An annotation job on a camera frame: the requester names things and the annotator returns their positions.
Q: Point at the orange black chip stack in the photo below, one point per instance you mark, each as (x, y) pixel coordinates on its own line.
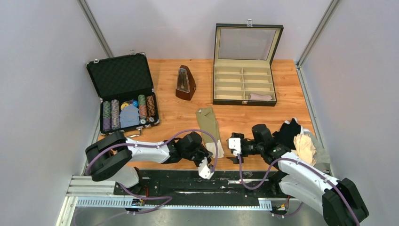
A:
(151, 108)

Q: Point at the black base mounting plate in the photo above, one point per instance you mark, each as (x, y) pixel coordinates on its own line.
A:
(187, 188)

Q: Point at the blue playing cards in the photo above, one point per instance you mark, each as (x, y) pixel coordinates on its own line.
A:
(129, 116)

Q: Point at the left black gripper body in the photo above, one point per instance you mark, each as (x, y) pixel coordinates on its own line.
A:
(198, 154)

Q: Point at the black underwear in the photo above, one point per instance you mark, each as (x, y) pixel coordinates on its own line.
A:
(287, 132)

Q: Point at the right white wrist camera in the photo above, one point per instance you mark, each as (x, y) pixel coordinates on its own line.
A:
(234, 144)

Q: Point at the green red chip stack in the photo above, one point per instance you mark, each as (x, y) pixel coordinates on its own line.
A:
(143, 115)

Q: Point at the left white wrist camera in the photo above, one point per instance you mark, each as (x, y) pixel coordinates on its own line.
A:
(205, 169)

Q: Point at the purple grey chip stack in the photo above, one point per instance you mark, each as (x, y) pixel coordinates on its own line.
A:
(115, 114)

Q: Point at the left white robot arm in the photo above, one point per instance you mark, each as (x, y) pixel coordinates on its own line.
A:
(108, 158)

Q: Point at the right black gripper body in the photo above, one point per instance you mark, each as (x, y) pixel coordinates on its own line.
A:
(249, 148)

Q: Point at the grey cloth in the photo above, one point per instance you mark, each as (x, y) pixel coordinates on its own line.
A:
(321, 156)

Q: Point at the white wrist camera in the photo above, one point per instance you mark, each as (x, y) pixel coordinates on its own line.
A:
(234, 144)
(205, 169)

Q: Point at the green purple chip stack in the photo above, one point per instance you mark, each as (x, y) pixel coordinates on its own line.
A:
(107, 116)

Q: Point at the black poker chip case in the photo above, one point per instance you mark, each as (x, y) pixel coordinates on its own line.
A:
(123, 78)

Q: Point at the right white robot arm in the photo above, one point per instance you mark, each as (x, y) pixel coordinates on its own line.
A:
(337, 200)

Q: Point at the olive green white underwear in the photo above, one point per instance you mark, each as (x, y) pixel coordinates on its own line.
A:
(207, 122)

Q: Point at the wooden metronome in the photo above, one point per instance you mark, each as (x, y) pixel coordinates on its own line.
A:
(186, 85)

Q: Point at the yellow dealer chip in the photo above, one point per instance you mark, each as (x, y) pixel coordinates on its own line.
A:
(124, 105)

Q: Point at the pink cloth in box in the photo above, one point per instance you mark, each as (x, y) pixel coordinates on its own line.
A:
(259, 97)

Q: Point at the black compartment display box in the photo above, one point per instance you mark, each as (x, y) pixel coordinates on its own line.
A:
(243, 56)

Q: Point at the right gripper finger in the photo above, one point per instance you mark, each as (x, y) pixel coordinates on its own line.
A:
(234, 159)
(237, 135)

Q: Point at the aluminium frame rail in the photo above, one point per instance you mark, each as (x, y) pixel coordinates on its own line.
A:
(83, 192)

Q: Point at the beige underwear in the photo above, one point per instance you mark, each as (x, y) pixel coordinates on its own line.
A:
(304, 148)

